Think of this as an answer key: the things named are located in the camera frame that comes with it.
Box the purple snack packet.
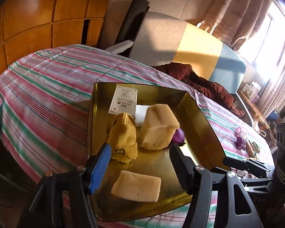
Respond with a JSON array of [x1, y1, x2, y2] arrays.
[[171, 128, 185, 146], [236, 136, 246, 150]]

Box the yellow sponge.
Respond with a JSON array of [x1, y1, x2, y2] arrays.
[[111, 170, 162, 202]]

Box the yellow knitted sock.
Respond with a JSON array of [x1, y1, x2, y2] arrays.
[[107, 113, 138, 163]]

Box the yellow sponge wedge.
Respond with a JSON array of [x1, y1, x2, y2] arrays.
[[139, 104, 180, 150]]

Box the white plastic tube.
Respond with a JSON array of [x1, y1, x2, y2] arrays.
[[135, 105, 149, 127]]

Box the white medicine box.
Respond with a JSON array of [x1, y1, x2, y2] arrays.
[[108, 85, 138, 118]]

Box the green small box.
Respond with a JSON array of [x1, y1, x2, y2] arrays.
[[251, 142, 260, 153]]

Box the gold metal tin box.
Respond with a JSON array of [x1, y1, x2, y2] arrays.
[[87, 82, 226, 222]]

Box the wooden side table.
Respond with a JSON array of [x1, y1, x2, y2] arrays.
[[237, 90, 270, 129]]

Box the white boxes on table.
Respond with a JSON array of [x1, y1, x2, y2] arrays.
[[242, 81, 261, 101]]

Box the striped bed sheet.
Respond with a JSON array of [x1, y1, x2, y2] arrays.
[[0, 44, 273, 182]]

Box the dark red jacket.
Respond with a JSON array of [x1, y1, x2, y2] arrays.
[[153, 62, 245, 118]]

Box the tricolour armchair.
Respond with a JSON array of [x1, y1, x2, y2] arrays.
[[105, 11, 255, 124]]

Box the black rolled mat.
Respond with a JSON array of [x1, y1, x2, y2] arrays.
[[115, 0, 149, 44]]

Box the pink curtain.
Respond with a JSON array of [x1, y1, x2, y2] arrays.
[[198, 0, 272, 51]]

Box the wooden wardrobe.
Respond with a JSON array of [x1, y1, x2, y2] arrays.
[[0, 0, 109, 74]]

